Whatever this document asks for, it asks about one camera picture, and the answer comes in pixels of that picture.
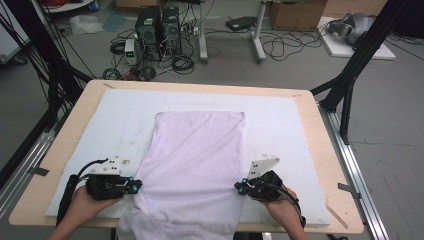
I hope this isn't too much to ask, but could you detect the wide black computer tower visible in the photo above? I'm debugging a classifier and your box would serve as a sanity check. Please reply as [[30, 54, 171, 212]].
[[134, 5, 162, 62]]

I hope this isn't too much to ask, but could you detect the clear plastic bag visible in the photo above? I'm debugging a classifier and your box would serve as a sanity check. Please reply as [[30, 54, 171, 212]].
[[69, 13, 104, 36]]

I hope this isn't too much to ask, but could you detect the narrow black computer tower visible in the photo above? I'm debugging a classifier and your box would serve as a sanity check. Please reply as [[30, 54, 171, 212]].
[[161, 6, 183, 56]]

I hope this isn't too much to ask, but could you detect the black metal frame with cables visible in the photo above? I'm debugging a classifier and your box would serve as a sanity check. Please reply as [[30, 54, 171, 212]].
[[0, 0, 94, 133]]

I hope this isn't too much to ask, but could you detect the teal floor sheet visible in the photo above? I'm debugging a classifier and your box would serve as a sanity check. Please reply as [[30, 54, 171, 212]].
[[102, 9, 128, 33]]

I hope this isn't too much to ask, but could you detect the flat black device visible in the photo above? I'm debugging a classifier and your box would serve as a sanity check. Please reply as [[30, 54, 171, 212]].
[[225, 15, 258, 32]]

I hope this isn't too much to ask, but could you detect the pale pink patterned towel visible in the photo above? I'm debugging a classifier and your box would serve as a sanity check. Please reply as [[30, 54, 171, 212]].
[[115, 110, 248, 240]]

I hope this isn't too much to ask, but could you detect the white desk leg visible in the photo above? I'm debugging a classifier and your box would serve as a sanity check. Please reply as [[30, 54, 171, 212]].
[[252, 0, 268, 64], [198, 0, 209, 64]]

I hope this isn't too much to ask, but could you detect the black metal frame stand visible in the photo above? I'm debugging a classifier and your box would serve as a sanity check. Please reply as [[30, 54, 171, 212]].
[[310, 0, 414, 145]]

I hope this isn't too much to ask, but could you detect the white grid foam mat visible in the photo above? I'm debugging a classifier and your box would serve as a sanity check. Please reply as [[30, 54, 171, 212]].
[[45, 88, 332, 226]]

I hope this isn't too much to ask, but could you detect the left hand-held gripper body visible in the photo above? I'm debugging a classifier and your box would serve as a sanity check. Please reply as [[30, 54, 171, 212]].
[[85, 156, 132, 202]]

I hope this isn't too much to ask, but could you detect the grey rounded device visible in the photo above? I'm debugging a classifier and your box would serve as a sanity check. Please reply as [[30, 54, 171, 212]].
[[327, 12, 376, 46]]

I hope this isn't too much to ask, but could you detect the grey tape strip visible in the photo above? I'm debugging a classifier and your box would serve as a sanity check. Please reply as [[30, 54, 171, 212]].
[[337, 182, 362, 200]]

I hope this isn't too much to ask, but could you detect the thin wooden stick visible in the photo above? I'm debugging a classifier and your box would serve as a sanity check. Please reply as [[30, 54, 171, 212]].
[[324, 201, 349, 230]]

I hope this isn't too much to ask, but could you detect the white floor board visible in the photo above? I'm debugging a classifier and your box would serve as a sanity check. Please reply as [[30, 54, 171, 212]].
[[317, 16, 397, 61]]

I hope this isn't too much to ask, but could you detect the large cardboard box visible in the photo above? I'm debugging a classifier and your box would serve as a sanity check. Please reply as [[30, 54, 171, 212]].
[[269, 0, 328, 32]]

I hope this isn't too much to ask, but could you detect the light wooden table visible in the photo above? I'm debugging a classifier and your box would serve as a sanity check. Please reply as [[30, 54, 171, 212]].
[[8, 79, 365, 234]]

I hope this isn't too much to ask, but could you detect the tangle of black floor cables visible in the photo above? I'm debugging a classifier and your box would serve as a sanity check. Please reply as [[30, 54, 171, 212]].
[[261, 29, 329, 62]]

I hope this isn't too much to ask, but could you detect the person's right hand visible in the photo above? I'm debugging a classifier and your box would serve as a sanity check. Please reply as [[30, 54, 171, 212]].
[[263, 187, 301, 231]]

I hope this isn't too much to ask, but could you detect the white power supply unit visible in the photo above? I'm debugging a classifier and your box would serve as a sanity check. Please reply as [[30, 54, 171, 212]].
[[124, 38, 138, 66]]

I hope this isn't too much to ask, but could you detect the black coiled cable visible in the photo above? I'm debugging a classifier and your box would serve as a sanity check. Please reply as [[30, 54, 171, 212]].
[[171, 54, 196, 75]]

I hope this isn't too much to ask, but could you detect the aluminium rail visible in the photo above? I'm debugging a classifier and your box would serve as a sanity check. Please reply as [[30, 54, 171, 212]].
[[319, 104, 390, 240], [0, 129, 56, 218]]

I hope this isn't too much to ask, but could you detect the person's left hand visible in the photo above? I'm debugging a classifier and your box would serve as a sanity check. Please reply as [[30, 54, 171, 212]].
[[64, 185, 124, 228]]

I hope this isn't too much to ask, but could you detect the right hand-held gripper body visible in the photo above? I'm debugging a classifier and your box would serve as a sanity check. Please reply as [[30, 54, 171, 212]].
[[244, 157, 284, 203]]

